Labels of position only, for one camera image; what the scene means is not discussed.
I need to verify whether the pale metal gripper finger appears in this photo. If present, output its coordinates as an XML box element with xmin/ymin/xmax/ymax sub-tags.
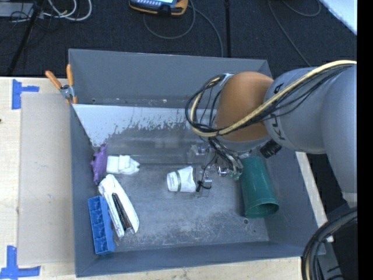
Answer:
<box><xmin>188</xmin><ymin>144</ymin><xmax>211</xmax><ymax>165</ymax></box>
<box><xmin>195</xmin><ymin>171</ymin><xmax>214</xmax><ymax>199</ymax></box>

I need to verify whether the grey metal bin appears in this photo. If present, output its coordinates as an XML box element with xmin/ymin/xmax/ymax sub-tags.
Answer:
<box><xmin>67</xmin><ymin>48</ymin><xmax>327</xmax><ymax>278</ymax></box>

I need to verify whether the dark green plastic cup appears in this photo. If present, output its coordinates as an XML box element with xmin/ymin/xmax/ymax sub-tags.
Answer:
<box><xmin>239</xmin><ymin>155</ymin><xmax>280</xmax><ymax>219</ymax></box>

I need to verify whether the white case with brown strip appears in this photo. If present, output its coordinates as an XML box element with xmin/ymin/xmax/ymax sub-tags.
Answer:
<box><xmin>97</xmin><ymin>173</ymin><xmax>140</xmax><ymax>239</ymax></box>

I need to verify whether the purple toy animal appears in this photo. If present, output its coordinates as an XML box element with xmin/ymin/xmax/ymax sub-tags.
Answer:
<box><xmin>90</xmin><ymin>143</ymin><xmax>110</xmax><ymax>186</ymax></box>

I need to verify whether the blue plastic tray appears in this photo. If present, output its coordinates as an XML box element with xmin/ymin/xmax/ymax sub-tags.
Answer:
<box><xmin>87</xmin><ymin>195</ymin><xmax>117</xmax><ymax>256</ymax></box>

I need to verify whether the pale flat board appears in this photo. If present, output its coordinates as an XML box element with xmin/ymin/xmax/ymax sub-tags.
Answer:
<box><xmin>16</xmin><ymin>92</ymin><xmax>77</xmax><ymax>267</ymax></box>

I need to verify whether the black cylinder on white bracket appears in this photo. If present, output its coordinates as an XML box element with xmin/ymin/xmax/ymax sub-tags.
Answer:
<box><xmin>256</xmin><ymin>139</ymin><xmax>283</xmax><ymax>159</ymax></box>

